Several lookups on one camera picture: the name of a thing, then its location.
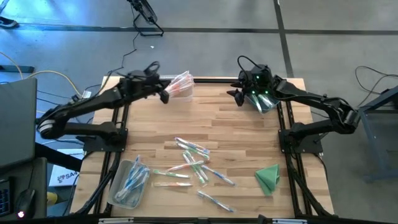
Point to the black desk top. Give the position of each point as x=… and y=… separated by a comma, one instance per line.
x=37, y=177

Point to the green folded cloth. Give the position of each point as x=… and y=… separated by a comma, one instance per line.
x=268, y=180

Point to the clear shallow plastic tray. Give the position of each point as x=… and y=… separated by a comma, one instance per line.
x=113, y=186

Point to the yellow object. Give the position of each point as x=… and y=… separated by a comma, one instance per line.
x=52, y=198

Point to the white printed box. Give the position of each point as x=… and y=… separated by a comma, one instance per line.
x=63, y=177

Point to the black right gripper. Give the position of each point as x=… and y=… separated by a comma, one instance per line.
x=258, y=79

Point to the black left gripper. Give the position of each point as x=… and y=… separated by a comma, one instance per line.
x=140, y=84

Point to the black keyboard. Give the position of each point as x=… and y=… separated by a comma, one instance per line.
x=4, y=197

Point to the grey monitor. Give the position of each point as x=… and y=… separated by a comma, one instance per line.
x=17, y=121

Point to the yellow black power connector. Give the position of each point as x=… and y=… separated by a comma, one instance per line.
x=86, y=94

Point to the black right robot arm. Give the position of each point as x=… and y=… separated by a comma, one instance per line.
x=311, y=99

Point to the dark floor bar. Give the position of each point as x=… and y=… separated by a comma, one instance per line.
x=15, y=69

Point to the black desk beam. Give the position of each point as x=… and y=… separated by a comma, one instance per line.
x=57, y=157

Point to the white sheet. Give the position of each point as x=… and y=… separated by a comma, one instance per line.
x=71, y=151

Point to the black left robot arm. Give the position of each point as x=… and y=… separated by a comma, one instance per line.
x=93, y=101

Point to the blue grey metal table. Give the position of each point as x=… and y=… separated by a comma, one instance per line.
x=371, y=137

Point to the white metal bar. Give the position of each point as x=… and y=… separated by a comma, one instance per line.
x=289, y=221
x=115, y=221

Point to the black floor fan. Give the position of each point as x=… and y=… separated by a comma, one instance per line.
x=144, y=12

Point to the person's foot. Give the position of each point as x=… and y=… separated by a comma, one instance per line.
x=7, y=22

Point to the black computer mouse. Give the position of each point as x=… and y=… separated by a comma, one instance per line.
x=26, y=202

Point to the blue toothbrush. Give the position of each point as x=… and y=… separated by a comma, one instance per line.
x=133, y=190
x=138, y=172
x=133, y=180
x=136, y=196
x=141, y=177
x=191, y=145
x=135, y=165
x=216, y=201
x=126, y=182
x=219, y=175

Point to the teal plastic bin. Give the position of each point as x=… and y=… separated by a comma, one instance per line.
x=276, y=99

